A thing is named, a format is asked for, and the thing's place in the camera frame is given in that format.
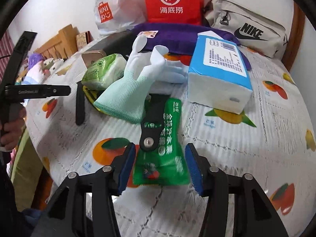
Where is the green fruit snack pouch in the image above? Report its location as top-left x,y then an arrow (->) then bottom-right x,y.
133,98 -> 190,186

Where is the yellow black pouch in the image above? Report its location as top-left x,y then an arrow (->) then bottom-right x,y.
83,86 -> 104,111

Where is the green tissue packet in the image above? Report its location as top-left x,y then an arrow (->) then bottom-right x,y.
81,54 -> 127,90

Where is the blue tissue pack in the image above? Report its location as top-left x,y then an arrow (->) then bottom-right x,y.
187,31 -> 253,115

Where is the mint white work glove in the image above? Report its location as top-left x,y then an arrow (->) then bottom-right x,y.
94,35 -> 188,124

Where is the dark green book box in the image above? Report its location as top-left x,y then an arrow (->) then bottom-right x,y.
81,30 -> 137,68

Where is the person's left hand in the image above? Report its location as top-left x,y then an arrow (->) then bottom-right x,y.
1,107 -> 26,151

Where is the white plush toy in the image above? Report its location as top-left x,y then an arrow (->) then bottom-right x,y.
43,58 -> 64,74

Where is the wooden chair back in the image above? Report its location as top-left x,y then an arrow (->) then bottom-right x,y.
35,24 -> 79,59

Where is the brown patterned box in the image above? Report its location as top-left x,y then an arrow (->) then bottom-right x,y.
75,31 -> 92,50

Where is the purple fleece cloth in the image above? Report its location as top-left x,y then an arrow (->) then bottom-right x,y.
132,23 -> 241,56

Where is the white Miniso plastic bag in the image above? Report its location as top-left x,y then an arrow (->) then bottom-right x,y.
94,0 -> 146,36

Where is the beige Nike bag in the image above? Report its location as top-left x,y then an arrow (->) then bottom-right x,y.
205,0 -> 288,58

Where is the red paper shopping bag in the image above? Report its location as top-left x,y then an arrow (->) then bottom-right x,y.
145,0 -> 204,25

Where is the black strap with snap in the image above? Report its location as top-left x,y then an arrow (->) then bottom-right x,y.
139,93 -> 171,153

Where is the brown door frame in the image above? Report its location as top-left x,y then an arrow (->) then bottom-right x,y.
282,2 -> 305,71

